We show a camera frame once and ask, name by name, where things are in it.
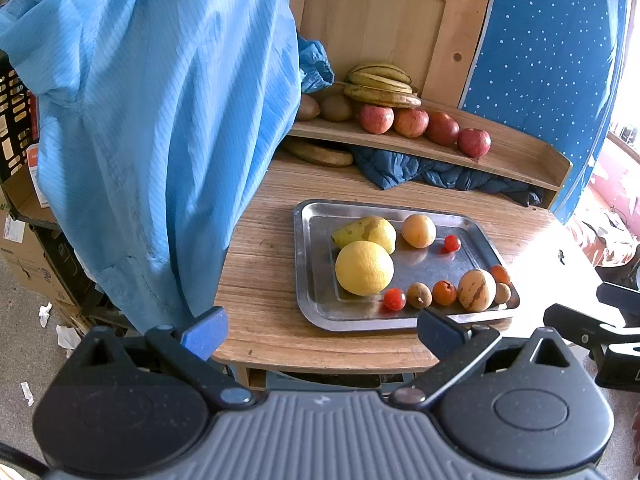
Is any yellow lemon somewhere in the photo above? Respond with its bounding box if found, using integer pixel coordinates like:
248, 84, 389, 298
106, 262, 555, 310
334, 240, 395, 297

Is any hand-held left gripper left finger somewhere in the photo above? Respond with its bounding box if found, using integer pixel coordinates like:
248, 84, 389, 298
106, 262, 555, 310
65, 306, 255, 409

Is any wooden back panel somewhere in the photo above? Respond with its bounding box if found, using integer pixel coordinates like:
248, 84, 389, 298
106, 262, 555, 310
290, 0, 501, 106

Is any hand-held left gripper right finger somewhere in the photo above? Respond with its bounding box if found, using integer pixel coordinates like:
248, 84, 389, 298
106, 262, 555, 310
389, 306, 581, 409

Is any black plastic crate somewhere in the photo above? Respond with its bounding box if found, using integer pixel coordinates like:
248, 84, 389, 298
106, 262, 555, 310
0, 55, 38, 181

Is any tan striped round fruit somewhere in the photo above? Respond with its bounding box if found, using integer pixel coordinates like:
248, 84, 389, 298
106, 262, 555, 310
457, 268, 497, 311

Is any wooden shelf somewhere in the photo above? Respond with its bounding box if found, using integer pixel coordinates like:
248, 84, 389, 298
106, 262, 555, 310
287, 95, 573, 208

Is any spotted yellow banana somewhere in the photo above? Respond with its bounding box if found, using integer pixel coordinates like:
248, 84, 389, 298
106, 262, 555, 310
346, 72, 418, 95
346, 62, 412, 86
342, 83, 422, 109

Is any black cable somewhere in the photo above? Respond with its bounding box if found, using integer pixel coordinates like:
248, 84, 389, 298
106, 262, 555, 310
0, 442, 51, 476

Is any orange patterned blanket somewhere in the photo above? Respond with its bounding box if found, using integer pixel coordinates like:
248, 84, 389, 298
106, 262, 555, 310
570, 210, 638, 266

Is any blue dotted board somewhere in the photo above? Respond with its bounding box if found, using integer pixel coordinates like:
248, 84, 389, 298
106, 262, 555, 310
457, 0, 633, 226

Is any metal tray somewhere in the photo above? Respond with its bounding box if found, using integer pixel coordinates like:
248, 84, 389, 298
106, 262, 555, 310
293, 200, 521, 332

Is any light blue coat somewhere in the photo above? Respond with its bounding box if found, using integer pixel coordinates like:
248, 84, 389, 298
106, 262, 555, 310
0, 0, 335, 333

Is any orange striped round fruit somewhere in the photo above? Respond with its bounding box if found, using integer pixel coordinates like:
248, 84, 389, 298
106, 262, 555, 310
401, 213, 437, 249

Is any dark blue quilted jacket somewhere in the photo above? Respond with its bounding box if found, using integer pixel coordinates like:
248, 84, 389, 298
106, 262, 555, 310
350, 145, 543, 208

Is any yellow green mango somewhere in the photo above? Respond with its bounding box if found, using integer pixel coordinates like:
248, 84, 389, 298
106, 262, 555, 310
331, 215, 397, 256

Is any cardboard box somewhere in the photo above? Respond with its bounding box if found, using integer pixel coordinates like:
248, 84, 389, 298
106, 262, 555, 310
0, 210, 96, 311
0, 160, 61, 226

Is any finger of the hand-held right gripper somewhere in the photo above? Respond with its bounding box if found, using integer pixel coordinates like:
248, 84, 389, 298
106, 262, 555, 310
596, 281, 640, 313
543, 304, 608, 361

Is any long brown bread roll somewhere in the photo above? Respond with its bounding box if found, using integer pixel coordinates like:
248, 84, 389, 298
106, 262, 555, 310
281, 139, 354, 168

